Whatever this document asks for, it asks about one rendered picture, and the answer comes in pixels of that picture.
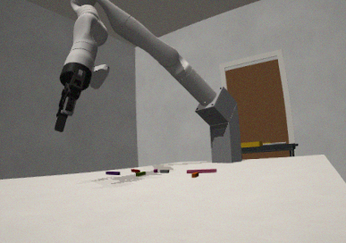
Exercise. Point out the orange rod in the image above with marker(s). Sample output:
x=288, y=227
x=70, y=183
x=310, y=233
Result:
x=194, y=175

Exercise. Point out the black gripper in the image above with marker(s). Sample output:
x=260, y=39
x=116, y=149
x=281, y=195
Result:
x=73, y=74

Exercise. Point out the lime green rod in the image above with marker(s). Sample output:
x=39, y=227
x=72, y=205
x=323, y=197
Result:
x=140, y=173

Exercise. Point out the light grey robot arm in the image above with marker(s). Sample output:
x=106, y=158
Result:
x=85, y=43

